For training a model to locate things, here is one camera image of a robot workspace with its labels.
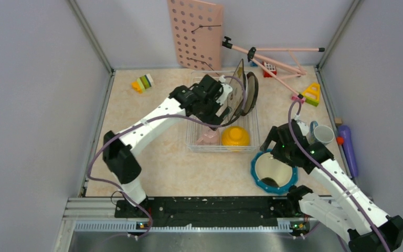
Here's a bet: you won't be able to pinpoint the blue rimmed bowl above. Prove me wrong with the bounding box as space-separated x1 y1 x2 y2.
250 149 299 195

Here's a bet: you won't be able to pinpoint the square floral plate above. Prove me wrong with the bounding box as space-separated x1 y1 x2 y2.
227 59 246 121

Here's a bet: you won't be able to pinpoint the white pink handled cup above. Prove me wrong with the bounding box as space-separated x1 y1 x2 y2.
195 127 221 145

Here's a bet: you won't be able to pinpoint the orange yellow bowl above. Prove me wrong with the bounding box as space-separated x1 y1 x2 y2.
221 126 250 146

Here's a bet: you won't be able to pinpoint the white wire dish rack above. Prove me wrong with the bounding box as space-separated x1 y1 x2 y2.
186 70 260 152

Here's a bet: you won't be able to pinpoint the dark red rimmed plate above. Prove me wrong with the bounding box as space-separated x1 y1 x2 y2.
240 72 259 116

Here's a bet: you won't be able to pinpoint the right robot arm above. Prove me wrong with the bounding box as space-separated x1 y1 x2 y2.
260 120 403 251

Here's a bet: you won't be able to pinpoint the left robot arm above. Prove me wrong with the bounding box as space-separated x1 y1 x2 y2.
102 75 233 217

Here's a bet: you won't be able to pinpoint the blue white mug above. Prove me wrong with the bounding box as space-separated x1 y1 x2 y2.
307 121 335 145

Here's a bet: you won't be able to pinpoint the pink toy block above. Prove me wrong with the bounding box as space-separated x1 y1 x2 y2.
291 94 306 104

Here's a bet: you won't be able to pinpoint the yellow green toy block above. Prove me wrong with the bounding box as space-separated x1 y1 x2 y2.
302 82 321 107

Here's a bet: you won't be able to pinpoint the stacked colourful toy blocks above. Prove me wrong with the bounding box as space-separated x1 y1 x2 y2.
131 73 154 93

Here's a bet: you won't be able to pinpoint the pink folding tripod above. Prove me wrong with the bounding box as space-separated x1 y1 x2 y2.
221 36 325 100

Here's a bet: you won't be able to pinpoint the pink pegboard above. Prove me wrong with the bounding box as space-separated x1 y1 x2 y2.
167 0 224 71

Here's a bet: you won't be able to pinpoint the red white toy block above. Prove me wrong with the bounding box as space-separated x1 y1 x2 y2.
262 61 277 78

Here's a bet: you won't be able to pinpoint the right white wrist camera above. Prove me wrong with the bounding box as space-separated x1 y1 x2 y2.
296 120 310 136

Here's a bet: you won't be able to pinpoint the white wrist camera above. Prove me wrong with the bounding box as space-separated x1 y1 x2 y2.
216 75 233 105
296 120 310 136

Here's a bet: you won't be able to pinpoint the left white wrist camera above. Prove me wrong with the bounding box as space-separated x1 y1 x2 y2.
216 75 233 105

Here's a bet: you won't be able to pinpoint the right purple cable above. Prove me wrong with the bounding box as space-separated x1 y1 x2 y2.
288 101 394 252

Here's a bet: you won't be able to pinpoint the purple cable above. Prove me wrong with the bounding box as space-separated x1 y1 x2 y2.
84 76 247 240
288 101 394 252

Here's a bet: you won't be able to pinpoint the purple handled tool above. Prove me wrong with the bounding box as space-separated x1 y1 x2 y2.
336 124 359 177

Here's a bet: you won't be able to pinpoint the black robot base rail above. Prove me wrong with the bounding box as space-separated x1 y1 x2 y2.
114 196 316 236

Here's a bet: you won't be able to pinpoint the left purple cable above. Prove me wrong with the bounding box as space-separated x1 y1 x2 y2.
84 76 247 240

